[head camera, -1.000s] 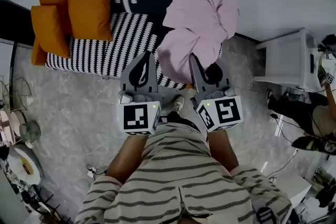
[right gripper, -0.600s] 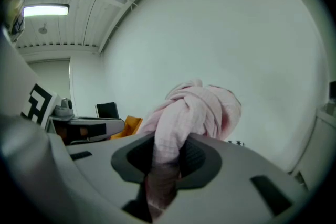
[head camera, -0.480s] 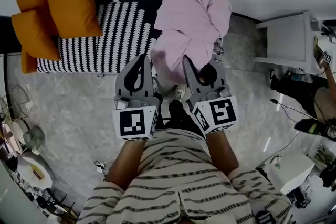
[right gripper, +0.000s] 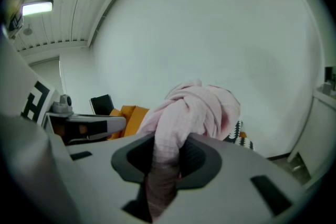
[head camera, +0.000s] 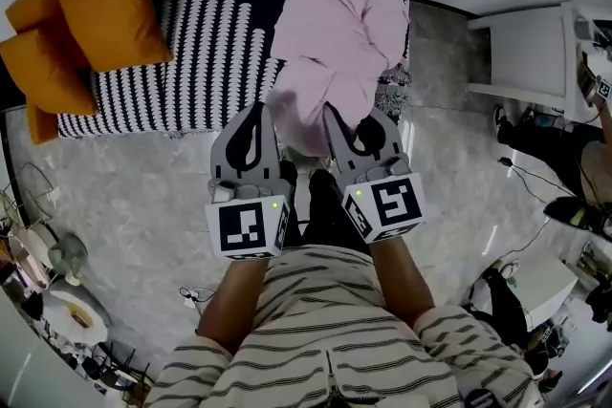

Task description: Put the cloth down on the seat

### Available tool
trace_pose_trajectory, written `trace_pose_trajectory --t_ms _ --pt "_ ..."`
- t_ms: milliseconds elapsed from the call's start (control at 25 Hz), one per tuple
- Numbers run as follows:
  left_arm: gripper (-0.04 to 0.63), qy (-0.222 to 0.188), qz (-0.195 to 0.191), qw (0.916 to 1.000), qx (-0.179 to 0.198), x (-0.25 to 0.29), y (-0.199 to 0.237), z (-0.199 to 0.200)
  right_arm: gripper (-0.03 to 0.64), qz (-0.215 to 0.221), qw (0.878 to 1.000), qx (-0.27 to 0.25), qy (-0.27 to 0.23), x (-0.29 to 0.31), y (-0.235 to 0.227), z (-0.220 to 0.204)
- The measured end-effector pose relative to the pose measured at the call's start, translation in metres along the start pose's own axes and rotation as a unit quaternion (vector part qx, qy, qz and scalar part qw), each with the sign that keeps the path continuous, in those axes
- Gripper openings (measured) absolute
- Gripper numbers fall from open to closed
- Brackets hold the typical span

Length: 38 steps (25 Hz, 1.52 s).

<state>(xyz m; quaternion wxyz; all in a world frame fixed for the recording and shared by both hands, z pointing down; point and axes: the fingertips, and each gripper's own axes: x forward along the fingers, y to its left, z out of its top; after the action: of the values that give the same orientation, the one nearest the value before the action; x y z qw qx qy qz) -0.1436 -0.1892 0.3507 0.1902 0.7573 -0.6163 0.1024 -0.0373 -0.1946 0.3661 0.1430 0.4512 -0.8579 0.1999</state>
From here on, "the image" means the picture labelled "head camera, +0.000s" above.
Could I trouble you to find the green desk fan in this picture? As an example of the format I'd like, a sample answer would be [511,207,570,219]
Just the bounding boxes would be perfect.
[46,231,90,288]

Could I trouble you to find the person's striped shirt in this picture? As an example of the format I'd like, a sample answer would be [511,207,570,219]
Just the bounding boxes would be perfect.
[142,245,547,408]

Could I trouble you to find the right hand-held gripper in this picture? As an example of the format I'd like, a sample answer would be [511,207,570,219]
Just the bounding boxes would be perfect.
[321,101,427,246]

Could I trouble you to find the person's right forearm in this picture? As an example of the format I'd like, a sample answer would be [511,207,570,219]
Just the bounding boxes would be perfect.
[366,235,437,327]

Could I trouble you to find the pink cloth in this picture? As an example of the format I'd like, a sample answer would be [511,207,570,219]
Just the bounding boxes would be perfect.
[264,0,411,159]

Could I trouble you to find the large orange cushion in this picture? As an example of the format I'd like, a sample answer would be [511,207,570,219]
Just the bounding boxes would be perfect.
[50,0,174,74]

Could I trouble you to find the white power strip with cable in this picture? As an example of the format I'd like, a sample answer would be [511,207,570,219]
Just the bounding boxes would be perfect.
[179,284,217,309]

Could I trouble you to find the white round table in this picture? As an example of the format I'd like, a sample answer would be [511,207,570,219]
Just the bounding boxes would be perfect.
[41,288,112,346]

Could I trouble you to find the person's black trouser legs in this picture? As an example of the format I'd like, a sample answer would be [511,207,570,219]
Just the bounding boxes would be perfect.
[278,159,375,256]

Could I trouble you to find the black wire stand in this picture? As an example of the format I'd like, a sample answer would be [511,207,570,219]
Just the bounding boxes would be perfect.
[83,340,155,399]

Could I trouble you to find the black white patterned sofa seat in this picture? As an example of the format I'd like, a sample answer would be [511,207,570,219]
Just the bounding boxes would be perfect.
[55,0,413,140]

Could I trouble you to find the white low box table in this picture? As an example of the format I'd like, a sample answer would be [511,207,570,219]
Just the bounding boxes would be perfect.
[496,252,580,327]

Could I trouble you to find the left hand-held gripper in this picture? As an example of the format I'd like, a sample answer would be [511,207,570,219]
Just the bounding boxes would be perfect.
[204,101,294,262]

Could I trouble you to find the person's left forearm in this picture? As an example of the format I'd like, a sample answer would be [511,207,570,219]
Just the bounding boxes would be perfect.
[195,252,270,355]

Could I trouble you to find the white shelf table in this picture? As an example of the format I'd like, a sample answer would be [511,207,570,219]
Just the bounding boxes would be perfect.
[465,0,612,121]

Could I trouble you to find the wire rack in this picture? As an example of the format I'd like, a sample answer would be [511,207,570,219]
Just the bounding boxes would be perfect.
[0,161,62,226]

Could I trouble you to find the black floor cable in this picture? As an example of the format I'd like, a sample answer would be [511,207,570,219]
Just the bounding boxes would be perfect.
[497,155,577,199]

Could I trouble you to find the white cabinet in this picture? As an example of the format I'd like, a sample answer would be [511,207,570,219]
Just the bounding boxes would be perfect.
[0,286,107,408]

